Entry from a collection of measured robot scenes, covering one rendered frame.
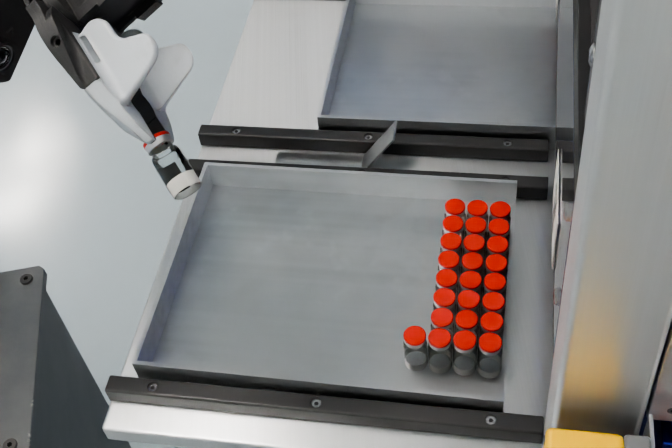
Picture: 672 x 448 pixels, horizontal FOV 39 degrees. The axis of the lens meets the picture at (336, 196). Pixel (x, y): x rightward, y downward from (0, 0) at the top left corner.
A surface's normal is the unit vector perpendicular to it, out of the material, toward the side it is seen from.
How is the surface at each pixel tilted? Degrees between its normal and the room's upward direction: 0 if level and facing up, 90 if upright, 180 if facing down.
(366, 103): 0
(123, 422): 0
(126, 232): 0
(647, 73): 90
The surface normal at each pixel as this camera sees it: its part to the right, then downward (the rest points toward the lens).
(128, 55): -0.37, -0.02
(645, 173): -0.16, 0.74
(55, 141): -0.10, -0.67
